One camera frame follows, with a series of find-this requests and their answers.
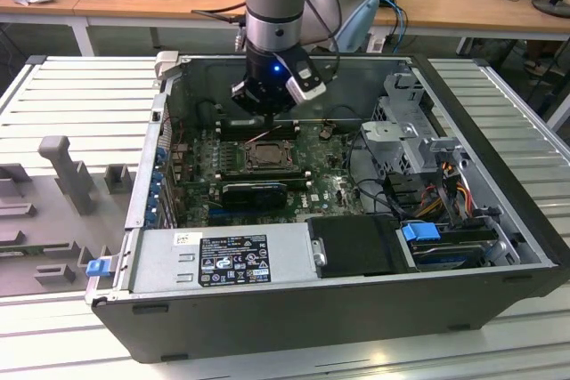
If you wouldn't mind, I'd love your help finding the person leg with shoe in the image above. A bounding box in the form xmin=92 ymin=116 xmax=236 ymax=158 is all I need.
xmin=521 ymin=39 xmax=560 ymax=78

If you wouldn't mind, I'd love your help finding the blue plastic latch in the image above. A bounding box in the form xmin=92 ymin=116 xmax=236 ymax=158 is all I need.
xmin=86 ymin=258 xmax=110 ymax=279

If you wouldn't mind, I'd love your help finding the black plastic air shroud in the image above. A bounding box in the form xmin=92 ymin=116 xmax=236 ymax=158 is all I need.
xmin=305 ymin=214 xmax=405 ymax=279

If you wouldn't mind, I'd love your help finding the hard disk in blue carrier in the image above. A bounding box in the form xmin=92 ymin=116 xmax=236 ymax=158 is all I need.
xmin=398 ymin=221 xmax=491 ymax=272

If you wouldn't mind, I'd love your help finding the black PC case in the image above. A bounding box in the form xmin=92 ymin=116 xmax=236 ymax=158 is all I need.
xmin=84 ymin=51 xmax=570 ymax=366

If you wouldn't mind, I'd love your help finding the pale grey case latch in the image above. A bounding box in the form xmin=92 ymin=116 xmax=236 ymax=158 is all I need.
xmin=153 ymin=50 xmax=180 ymax=84

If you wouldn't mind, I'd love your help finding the black graphics card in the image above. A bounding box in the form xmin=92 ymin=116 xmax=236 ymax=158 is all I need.
xmin=184 ymin=179 xmax=289 ymax=212

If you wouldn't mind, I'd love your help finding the blue cable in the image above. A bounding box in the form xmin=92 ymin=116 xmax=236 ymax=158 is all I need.
xmin=379 ymin=0 xmax=409 ymax=45

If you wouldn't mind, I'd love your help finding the pale blue teach pendant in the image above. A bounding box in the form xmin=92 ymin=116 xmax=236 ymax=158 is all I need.
xmin=336 ymin=0 xmax=380 ymax=54

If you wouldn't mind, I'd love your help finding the grey power supply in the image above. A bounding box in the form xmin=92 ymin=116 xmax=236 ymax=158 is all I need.
xmin=127 ymin=222 xmax=321 ymax=295

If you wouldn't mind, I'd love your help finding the CPU socket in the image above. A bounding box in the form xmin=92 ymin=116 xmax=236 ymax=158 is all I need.
xmin=241 ymin=139 xmax=298 ymax=174

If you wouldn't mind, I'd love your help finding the black cylindrical component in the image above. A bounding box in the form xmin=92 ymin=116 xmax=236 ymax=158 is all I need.
xmin=197 ymin=100 xmax=218 ymax=126

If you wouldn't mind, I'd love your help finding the multicolour power wire bundle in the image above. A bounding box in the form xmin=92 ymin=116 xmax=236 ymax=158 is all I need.
xmin=418 ymin=161 xmax=474 ymax=223

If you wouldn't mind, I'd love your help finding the grey plastic part rack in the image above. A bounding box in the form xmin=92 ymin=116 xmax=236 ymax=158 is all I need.
xmin=0 ymin=134 xmax=137 ymax=297

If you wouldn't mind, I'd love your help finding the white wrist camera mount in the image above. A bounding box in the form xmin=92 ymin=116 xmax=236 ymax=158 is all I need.
xmin=284 ymin=58 xmax=328 ymax=104

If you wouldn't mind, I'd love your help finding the green motherboard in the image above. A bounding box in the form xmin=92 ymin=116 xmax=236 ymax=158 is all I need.
xmin=171 ymin=124 xmax=371 ymax=228

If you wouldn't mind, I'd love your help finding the silver metal drive cage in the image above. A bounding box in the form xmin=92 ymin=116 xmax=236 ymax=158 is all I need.
xmin=371 ymin=69 xmax=474 ymax=179

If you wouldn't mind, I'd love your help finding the black RAM slot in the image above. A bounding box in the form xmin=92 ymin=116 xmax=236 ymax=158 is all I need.
xmin=216 ymin=129 xmax=300 ymax=136
xmin=216 ymin=133 xmax=300 ymax=141
xmin=216 ymin=174 xmax=314 ymax=181
xmin=216 ymin=178 xmax=314 ymax=185
xmin=216 ymin=170 xmax=314 ymax=176
xmin=216 ymin=182 xmax=314 ymax=190
xmin=216 ymin=119 xmax=300 ymax=126
xmin=216 ymin=124 xmax=300 ymax=132

